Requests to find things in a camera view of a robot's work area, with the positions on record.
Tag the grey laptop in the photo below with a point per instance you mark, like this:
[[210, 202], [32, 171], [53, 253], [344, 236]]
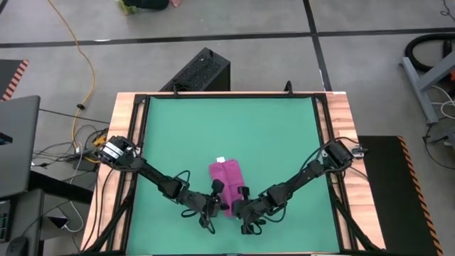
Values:
[[19, 142]]

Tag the person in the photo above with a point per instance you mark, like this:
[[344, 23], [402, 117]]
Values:
[[149, 4]]

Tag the pink towel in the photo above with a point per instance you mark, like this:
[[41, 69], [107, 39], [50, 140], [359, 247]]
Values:
[[229, 177]]

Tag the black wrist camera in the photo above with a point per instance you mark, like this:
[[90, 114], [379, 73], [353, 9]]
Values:
[[243, 192], [217, 185]]

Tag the grey metal stand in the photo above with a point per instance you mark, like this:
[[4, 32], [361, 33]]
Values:
[[423, 85]]

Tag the black mat orange striped edge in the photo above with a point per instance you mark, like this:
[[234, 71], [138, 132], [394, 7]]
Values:
[[10, 76], [391, 195]]

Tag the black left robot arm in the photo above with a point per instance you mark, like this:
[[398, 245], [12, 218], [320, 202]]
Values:
[[153, 174]]

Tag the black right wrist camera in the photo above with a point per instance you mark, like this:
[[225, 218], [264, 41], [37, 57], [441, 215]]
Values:
[[243, 192]]

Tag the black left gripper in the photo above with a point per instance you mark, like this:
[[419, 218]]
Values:
[[208, 208]]

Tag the black computer tower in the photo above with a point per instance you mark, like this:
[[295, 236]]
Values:
[[199, 71]]

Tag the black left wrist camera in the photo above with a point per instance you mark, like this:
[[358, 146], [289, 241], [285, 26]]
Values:
[[217, 185]]

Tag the black metal table frame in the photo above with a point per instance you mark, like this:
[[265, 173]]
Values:
[[140, 117]]

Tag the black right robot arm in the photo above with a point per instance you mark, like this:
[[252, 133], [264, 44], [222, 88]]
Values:
[[302, 174]]

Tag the black desk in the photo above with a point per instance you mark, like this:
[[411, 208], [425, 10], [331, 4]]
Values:
[[60, 188]]

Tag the smartphone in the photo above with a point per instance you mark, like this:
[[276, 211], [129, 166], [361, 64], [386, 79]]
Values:
[[58, 222]]

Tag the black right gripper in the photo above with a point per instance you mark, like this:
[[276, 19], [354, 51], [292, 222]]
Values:
[[254, 209]]

